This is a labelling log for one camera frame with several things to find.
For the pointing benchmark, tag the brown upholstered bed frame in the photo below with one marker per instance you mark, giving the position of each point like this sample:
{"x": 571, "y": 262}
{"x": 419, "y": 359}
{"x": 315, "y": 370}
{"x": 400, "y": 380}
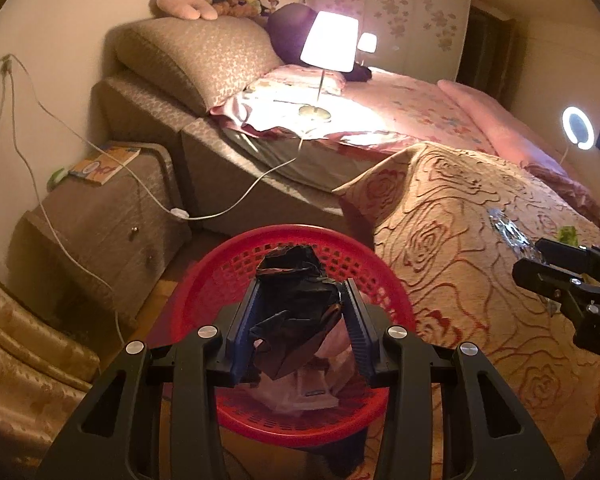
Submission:
{"x": 145, "y": 110}

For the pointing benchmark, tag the small green object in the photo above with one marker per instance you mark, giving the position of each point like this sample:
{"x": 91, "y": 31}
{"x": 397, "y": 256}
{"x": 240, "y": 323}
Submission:
{"x": 57, "y": 179}

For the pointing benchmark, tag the golden patterned cloth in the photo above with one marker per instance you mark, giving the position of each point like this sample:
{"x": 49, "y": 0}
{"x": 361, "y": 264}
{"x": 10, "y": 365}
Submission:
{"x": 25, "y": 360}

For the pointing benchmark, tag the black plastic bag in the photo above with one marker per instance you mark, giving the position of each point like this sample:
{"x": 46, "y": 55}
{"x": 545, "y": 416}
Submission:
{"x": 295, "y": 300}

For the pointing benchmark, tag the white wall plug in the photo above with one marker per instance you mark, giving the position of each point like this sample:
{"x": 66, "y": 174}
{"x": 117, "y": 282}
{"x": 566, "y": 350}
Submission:
{"x": 7, "y": 66}

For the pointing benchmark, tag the pink floral bedsheet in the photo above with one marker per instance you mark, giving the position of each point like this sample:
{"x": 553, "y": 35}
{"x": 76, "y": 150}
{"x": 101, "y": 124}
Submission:
{"x": 405, "y": 105}

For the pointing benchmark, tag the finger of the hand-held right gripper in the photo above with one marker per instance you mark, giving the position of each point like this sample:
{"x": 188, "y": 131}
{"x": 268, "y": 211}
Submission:
{"x": 585, "y": 260}
{"x": 555, "y": 282}

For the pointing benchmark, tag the lit table lamp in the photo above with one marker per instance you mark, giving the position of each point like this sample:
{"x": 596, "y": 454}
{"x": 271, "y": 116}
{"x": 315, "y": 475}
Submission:
{"x": 329, "y": 42}

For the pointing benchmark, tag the pink plush toy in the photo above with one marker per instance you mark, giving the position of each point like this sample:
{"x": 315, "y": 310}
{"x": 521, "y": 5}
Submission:
{"x": 180, "y": 6}

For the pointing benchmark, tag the rose patterned blanket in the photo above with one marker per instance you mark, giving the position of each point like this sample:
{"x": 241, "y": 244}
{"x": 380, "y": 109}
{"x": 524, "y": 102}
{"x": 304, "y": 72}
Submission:
{"x": 455, "y": 285}

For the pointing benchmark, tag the colourful plush toy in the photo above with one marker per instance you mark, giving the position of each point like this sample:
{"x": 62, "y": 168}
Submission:
{"x": 260, "y": 4}

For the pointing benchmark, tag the colourful book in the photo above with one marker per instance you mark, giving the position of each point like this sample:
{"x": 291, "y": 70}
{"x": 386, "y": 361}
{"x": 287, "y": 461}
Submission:
{"x": 105, "y": 164}

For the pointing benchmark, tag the dark wooden door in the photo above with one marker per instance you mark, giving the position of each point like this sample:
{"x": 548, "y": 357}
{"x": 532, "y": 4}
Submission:
{"x": 485, "y": 55}

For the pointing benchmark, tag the grey fitted sheet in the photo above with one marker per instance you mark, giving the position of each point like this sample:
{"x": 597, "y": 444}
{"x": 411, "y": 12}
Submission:
{"x": 275, "y": 155}

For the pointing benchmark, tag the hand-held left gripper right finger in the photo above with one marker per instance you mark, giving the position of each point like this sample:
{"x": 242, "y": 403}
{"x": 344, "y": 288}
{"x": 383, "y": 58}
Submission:
{"x": 361, "y": 345}

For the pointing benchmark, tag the folded pink duvet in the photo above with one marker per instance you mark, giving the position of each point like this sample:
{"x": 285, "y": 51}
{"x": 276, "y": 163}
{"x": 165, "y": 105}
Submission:
{"x": 495, "y": 120}

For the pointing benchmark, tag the brown nightstand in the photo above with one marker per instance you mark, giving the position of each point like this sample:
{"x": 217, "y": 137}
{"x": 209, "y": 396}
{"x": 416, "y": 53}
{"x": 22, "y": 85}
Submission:
{"x": 95, "y": 220}

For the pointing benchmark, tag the green wrapper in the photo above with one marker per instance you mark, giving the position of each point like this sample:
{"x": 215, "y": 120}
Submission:
{"x": 566, "y": 235}

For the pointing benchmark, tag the red plastic basket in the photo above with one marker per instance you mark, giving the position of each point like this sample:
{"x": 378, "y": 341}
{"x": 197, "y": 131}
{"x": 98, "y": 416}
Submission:
{"x": 215, "y": 270}

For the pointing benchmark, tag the floral sliding wardrobe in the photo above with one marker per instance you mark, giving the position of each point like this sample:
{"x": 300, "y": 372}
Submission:
{"x": 405, "y": 35}

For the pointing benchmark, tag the brown headboard cushion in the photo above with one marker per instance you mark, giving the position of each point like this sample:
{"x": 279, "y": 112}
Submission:
{"x": 205, "y": 55}

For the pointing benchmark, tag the dark purple pillow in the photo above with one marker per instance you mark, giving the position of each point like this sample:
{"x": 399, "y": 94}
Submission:
{"x": 287, "y": 30}

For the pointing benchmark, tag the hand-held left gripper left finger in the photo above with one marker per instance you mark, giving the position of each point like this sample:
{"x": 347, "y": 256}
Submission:
{"x": 242, "y": 340}

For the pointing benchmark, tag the white labelled packet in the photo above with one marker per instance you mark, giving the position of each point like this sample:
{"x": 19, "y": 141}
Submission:
{"x": 315, "y": 397}

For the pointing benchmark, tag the small lit lamp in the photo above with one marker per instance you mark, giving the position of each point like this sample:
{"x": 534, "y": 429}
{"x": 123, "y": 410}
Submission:
{"x": 366, "y": 42}

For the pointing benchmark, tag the silver wrapper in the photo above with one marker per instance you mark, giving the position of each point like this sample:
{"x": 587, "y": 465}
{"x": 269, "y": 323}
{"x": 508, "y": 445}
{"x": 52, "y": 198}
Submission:
{"x": 507, "y": 230}

